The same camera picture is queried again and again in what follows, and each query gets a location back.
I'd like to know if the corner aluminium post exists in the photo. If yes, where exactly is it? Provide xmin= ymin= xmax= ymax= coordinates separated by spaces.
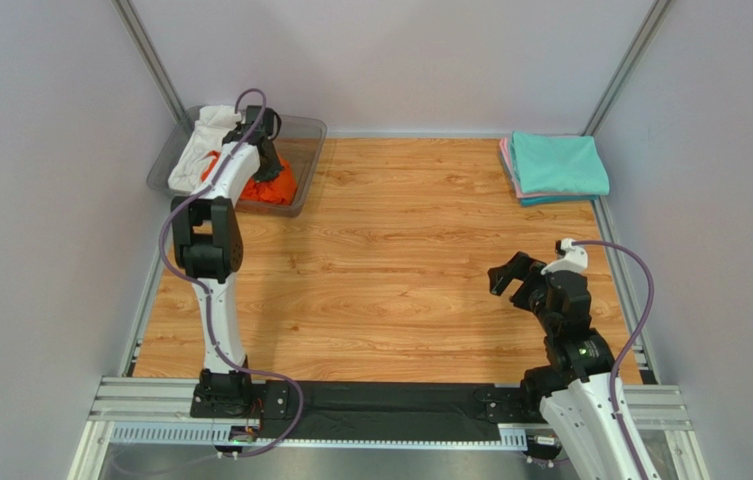
xmin=582 ymin=0 xmax=674 ymax=136
xmin=112 ymin=0 xmax=192 ymax=131

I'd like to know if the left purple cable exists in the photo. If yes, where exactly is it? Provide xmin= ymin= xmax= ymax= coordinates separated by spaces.
xmin=158 ymin=87 xmax=306 ymax=459

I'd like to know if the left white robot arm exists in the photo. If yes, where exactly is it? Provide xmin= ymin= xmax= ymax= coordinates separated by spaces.
xmin=171 ymin=105 xmax=282 ymax=412

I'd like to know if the aluminium frame rail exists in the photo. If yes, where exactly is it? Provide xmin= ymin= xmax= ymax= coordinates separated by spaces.
xmin=70 ymin=377 xmax=708 ymax=479

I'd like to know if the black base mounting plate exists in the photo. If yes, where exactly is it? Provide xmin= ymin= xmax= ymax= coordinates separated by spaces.
xmin=190 ymin=380 xmax=542 ymax=442

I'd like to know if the clear plastic bin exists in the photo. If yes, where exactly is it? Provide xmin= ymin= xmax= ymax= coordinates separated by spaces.
xmin=146 ymin=105 xmax=327 ymax=218

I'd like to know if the white t shirt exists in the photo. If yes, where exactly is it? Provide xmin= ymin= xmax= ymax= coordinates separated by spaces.
xmin=167 ymin=105 xmax=242 ymax=192

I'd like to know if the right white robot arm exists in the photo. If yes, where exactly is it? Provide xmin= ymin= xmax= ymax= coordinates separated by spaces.
xmin=487 ymin=247 xmax=659 ymax=479

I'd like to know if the orange t shirt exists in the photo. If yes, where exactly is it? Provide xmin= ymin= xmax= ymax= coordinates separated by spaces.
xmin=193 ymin=146 xmax=297 ymax=206

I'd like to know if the left corner aluminium post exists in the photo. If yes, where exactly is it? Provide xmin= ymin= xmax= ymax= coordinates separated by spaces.
xmin=112 ymin=0 xmax=192 ymax=131

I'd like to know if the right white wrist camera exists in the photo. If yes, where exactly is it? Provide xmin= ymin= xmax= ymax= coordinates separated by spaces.
xmin=541 ymin=238 xmax=589 ymax=275

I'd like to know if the purple cable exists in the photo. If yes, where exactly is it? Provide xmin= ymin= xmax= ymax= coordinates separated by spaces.
xmin=158 ymin=87 xmax=306 ymax=459
xmin=572 ymin=239 xmax=656 ymax=480

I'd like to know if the pink folded t shirt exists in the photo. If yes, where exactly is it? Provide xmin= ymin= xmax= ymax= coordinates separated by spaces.
xmin=499 ymin=138 xmax=588 ymax=202

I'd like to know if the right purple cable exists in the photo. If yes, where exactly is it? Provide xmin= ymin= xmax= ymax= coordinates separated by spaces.
xmin=572 ymin=239 xmax=656 ymax=480

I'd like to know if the dark teal folded t shirt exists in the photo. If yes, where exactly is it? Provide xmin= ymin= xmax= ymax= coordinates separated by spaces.
xmin=519 ymin=195 xmax=598 ymax=207

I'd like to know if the right corner aluminium post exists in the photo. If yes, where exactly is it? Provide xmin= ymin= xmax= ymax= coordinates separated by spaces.
xmin=582 ymin=0 xmax=674 ymax=136

